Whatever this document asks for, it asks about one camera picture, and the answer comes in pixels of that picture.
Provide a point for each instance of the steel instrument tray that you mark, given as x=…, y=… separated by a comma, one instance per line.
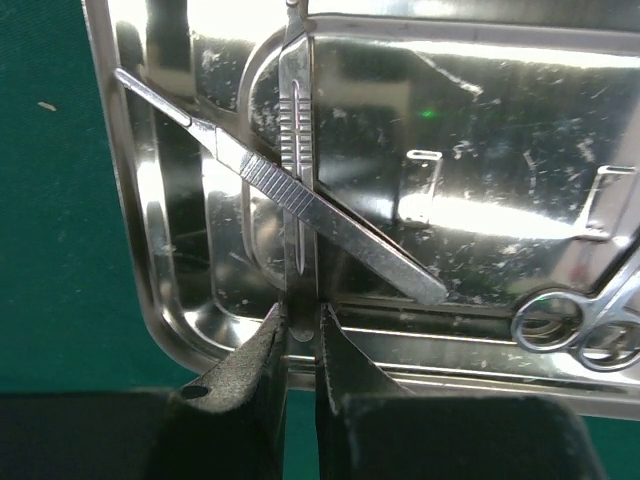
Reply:
x=494, y=142

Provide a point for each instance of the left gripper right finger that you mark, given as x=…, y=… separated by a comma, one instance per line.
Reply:
x=370, y=427

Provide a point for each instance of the dark green surgical cloth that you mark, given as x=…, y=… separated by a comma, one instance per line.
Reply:
x=69, y=316

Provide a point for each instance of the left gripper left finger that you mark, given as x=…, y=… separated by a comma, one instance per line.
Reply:
x=226, y=424

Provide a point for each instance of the small steel scissors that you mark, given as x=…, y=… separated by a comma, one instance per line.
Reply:
x=600, y=330

